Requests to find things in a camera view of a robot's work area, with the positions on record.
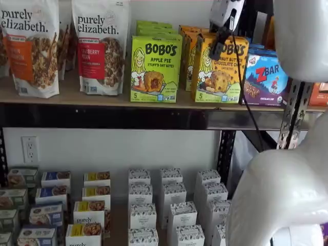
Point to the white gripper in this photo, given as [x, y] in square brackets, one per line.
[220, 11]

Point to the orange Bobo's oat bites box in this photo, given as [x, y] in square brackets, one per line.
[182, 41]
[217, 82]
[191, 51]

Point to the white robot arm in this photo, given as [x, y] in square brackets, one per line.
[282, 192]

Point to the blue Zbar snack box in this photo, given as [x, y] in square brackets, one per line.
[256, 46]
[264, 82]
[264, 52]

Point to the green Bobo's apple pie box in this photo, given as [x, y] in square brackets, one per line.
[153, 23]
[156, 31]

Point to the yellow Bobo's snack box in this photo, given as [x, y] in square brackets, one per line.
[156, 71]

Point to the large orange illustrated box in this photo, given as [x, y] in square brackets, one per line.
[317, 98]

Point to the black metal shelf rack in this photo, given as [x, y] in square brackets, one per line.
[128, 116]

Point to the yellow white granola box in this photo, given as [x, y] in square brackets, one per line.
[96, 192]
[88, 212]
[83, 235]
[97, 176]

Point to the blue white granola box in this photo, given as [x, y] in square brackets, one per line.
[37, 237]
[55, 176]
[46, 215]
[51, 193]

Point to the purple snack box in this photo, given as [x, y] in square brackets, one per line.
[324, 234]

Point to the green white granola box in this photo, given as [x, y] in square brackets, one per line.
[5, 239]
[12, 198]
[23, 176]
[9, 220]

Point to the red label granola bag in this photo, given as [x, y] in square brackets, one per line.
[100, 51]

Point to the white patterned carton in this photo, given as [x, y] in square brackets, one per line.
[139, 176]
[189, 237]
[142, 217]
[143, 238]
[174, 192]
[171, 175]
[219, 212]
[182, 215]
[208, 176]
[215, 192]
[219, 237]
[140, 193]

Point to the white granola bag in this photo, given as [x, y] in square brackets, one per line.
[3, 51]
[66, 51]

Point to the orange label granola bag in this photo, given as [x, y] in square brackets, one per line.
[30, 51]

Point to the white wall outlet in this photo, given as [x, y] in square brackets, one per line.
[30, 150]

